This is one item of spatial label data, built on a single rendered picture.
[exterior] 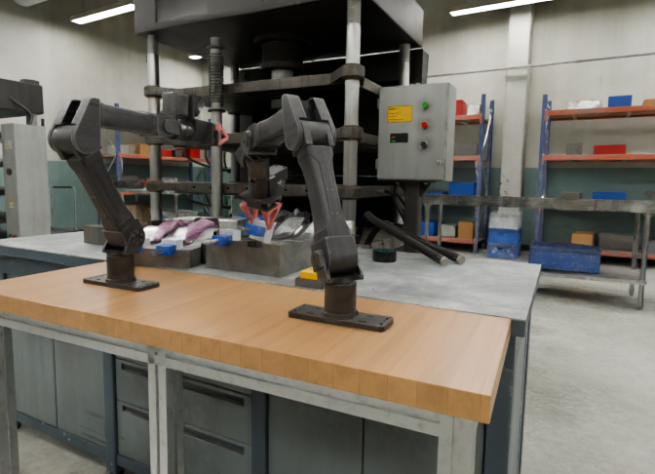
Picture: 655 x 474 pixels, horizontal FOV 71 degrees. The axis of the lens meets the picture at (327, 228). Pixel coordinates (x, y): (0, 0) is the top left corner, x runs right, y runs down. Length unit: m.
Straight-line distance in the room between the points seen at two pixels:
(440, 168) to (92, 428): 1.66
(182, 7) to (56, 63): 6.80
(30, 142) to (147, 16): 3.02
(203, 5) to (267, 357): 2.00
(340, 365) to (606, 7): 7.64
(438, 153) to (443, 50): 6.45
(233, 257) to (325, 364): 0.70
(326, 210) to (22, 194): 4.74
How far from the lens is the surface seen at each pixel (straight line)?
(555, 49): 7.99
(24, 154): 5.47
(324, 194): 0.90
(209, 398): 1.53
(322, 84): 2.17
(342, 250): 0.87
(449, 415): 0.70
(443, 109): 1.98
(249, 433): 1.48
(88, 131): 1.14
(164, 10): 2.68
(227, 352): 0.81
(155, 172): 2.65
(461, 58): 8.23
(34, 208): 5.51
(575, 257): 4.83
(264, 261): 1.28
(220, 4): 2.42
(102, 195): 1.18
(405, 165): 2.00
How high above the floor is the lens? 1.07
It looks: 6 degrees down
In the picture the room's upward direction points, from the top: 1 degrees clockwise
